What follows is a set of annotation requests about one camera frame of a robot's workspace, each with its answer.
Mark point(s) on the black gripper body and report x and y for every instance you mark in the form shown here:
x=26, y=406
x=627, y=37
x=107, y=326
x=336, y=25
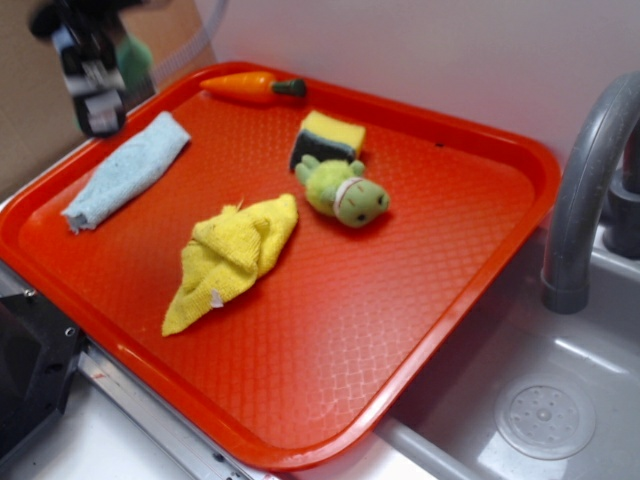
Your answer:
x=49, y=16

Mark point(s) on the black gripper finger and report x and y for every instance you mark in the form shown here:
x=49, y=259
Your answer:
x=92, y=79

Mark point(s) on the green rectangular block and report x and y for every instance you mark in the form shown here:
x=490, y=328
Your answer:
x=134, y=60

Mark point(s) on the light blue rolled cloth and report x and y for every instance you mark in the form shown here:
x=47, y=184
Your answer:
x=127, y=172

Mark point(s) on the orange toy carrot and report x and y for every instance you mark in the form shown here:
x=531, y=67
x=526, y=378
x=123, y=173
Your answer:
x=259, y=87

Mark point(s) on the yellow crumpled cloth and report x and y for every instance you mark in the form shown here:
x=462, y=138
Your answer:
x=226, y=255

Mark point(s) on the yellow and black sponge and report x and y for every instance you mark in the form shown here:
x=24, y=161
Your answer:
x=327, y=138

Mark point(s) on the red plastic tray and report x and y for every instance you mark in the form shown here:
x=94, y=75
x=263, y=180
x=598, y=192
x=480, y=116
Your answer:
x=301, y=366

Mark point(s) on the green plush turtle toy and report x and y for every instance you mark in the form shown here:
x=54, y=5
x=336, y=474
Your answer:
x=338, y=189

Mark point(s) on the grey curved faucet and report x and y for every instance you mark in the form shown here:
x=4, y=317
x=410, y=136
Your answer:
x=611, y=126

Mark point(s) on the grey sink basin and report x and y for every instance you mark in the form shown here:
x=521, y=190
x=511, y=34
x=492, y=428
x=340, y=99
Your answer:
x=444, y=421

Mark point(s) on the round sink drain strainer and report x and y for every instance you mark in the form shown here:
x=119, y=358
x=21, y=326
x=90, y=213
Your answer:
x=544, y=419

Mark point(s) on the black metal bracket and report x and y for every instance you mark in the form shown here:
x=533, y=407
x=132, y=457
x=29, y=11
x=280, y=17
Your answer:
x=40, y=347

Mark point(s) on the aluminium frame rail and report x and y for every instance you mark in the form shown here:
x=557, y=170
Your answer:
x=116, y=428

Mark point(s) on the dark grey faucet handle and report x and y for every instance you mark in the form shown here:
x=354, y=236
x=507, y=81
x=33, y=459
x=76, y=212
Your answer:
x=621, y=234

